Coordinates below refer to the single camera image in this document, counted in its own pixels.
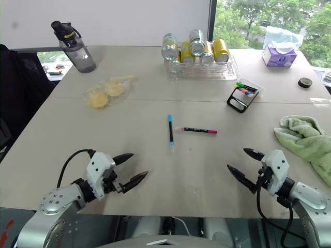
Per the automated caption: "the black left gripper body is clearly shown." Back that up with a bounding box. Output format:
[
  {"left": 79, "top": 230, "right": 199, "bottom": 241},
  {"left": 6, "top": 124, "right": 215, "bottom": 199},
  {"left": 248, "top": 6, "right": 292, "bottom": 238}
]
[{"left": 102, "top": 166, "right": 125, "bottom": 195}]

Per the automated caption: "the black office chair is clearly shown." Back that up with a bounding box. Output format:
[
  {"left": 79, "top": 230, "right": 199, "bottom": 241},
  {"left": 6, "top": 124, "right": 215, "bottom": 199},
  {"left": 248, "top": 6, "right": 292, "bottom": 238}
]
[{"left": 0, "top": 43, "right": 57, "bottom": 162}]

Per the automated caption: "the grey robot torso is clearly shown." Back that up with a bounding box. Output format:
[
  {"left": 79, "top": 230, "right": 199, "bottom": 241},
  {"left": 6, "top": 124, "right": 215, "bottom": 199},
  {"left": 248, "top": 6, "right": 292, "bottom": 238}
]
[{"left": 102, "top": 234, "right": 235, "bottom": 248}]

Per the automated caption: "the grey sports water bottle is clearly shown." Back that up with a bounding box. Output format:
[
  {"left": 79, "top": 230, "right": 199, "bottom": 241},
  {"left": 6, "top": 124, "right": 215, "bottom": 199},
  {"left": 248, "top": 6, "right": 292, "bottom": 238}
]
[{"left": 50, "top": 21, "right": 97, "bottom": 74}]

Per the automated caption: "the clear plastic can rack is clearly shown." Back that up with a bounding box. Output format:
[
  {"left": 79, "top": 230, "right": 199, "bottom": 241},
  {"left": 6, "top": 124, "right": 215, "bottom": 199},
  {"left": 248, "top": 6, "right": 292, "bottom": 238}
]
[{"left": 164, "top": 54, "right": 240, "bottom": 81}]

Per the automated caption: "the black tape roll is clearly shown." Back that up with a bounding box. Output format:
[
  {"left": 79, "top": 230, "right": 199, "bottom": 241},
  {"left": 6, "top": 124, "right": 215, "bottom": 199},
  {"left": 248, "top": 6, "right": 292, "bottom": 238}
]
[{"left": 297, "top": 76, "right": 313, "bottom": 89}]

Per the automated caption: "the clear plastic pastry bag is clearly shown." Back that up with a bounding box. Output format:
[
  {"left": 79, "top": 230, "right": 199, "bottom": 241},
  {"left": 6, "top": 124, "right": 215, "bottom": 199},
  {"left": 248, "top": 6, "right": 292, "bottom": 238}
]
[{"left": 82, "top": 74, "right": 137, "bottom": 111}]

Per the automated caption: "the yellow drink can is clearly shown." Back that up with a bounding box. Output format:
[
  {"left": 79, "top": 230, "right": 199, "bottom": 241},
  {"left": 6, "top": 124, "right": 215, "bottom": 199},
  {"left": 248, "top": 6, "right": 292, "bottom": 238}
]
[
  {"left": 179, "top": 41, "right": 197, "bottom": 64},
  {"left": 212, "top": 38, "right": 231, "bottom": 63}
]

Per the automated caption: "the pink capped black pen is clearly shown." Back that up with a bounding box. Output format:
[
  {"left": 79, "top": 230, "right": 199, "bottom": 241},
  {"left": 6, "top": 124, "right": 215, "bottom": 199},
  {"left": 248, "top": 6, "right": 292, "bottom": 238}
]
[{"left": 175, "top": 126, "right": 219, "bottom": 135}]

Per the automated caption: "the purple tissue box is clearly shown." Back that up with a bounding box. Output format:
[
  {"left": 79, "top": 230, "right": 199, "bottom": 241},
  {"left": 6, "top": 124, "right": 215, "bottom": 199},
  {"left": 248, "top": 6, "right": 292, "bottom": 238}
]
[{"left": 261, "top": 43, "right": 297, "bottom": 69}]

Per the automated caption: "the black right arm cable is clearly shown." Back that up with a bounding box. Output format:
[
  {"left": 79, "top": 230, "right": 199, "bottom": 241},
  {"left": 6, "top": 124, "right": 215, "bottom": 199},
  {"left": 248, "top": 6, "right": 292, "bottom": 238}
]
[{"left": 255, "top": 174, "right": 295, "bottom": 244}]

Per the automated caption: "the black marker holder box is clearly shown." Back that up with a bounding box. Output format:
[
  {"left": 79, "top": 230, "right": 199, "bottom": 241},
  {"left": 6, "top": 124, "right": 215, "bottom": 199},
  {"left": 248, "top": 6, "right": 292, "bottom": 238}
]
[{"left": 226, "top": 77, "right": 265, "bottom": 114}]

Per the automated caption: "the green towel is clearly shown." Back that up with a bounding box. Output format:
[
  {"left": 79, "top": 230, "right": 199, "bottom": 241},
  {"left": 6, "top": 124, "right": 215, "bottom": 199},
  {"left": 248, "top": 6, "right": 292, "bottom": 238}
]
[{"left": 273, "top": 115, "right": 331, "bottom": 188}]

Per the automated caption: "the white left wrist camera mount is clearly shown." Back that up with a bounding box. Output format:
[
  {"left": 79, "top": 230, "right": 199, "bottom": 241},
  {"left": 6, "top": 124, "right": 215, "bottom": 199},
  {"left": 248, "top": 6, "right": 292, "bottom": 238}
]
[{"left": 86, "top": 152, "right": 116, "bottom": 201}]

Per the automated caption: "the black window frame post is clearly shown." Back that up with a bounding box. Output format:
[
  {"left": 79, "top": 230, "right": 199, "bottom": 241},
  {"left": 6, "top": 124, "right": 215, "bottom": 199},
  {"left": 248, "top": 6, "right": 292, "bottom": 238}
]
[{"left": 208, "top": 0, "right": 218, "bottom": 42}]

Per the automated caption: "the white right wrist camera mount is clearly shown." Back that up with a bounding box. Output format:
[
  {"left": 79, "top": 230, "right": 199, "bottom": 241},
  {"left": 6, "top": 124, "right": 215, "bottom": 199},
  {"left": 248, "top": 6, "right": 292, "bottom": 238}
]
[{"left": 261, "top": 149, "right": 290, "bottom": 196}]

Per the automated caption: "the blue capped black pen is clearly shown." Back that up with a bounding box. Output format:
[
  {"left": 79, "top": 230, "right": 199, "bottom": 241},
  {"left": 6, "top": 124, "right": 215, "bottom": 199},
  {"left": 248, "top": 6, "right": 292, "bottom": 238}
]
[{"left": 167, "top": 114, "right": 175, "bottom": 153}]

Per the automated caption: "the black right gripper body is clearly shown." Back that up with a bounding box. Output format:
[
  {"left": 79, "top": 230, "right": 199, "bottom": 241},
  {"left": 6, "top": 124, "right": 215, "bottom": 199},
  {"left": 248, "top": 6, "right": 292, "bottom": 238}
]
[{"left": 257, "top": 166, "right": 275, "bottom": 193}]

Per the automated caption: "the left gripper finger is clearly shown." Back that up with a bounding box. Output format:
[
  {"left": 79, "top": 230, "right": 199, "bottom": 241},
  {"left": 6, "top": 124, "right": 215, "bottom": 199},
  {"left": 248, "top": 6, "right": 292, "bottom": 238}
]
[
  {"left": 122, "top": 170, "right": 149, "bottom": 194},
  {"left": 113, "top": 153, "right": 135, "bottom": 166}
]

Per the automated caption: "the green capped pen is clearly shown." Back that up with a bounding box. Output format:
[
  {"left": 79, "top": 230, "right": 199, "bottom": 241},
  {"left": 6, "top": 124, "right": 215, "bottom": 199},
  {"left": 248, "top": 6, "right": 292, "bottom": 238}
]
[{"left": 234, "top": 81, "right": 253, "bottom": 90}]

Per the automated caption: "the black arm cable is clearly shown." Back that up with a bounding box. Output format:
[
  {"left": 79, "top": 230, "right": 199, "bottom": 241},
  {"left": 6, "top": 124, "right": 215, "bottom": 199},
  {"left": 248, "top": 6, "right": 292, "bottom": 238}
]
[
  {"left": 56, "top": 149, "right": 95, "bottom": 189},
  {"left": 255, "top": 174, "right": 295, "bottom": 244}
]

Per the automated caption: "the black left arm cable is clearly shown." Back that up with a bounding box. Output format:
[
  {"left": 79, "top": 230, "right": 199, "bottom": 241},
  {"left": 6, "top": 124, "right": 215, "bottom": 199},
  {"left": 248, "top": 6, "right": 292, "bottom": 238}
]
[{"left": 56, "top": 149, "right": 95, "bottom": 189}]

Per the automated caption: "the translucent blue plastic bag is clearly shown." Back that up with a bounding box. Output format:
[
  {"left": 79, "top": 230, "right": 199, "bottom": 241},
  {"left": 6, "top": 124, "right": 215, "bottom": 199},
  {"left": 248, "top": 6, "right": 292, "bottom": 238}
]
[{"left": 263, "top": 25, "right": 304, "bottom": 50}]

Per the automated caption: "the yellow round pastry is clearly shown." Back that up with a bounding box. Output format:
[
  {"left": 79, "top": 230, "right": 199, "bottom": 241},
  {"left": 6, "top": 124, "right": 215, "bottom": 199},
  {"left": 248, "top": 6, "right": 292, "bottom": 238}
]
[
  {"left": 88, "top": 92, "right": 109, "bottom": 110},
  {"left": 105, "top": 81, "right": 125, "bottom": 97}
]

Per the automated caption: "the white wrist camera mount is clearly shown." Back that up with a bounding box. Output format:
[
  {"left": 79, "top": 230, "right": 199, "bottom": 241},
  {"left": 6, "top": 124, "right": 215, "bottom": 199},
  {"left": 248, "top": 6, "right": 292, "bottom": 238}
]
[
  {"left": 261, "top": 149, "right": 290, "bottom": 196},
  {"left": 86, "top": 152, "right": 116, "bottom": 201}
]

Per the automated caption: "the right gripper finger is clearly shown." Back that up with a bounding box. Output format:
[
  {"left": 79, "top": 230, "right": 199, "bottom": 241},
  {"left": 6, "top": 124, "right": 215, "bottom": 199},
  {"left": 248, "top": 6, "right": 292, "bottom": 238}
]
[
  {"left": 243, "top": 147, "right": 266, "bottom": 162},
  {"left": 227, "top": 164, "right": 259, "bottom": 195}
]

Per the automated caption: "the white cable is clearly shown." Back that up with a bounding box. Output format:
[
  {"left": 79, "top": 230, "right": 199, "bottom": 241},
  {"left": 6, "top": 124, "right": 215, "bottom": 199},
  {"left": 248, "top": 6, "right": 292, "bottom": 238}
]
[{"left": 170, "top": 216, "right": 192, "bottom": 236}]

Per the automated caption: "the green label silver can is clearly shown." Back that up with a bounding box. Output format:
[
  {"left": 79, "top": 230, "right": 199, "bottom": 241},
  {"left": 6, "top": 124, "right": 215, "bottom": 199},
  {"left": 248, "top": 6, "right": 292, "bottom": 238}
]
[{"left": 161, "top": 33, "right": 180, "bottom": 61}]

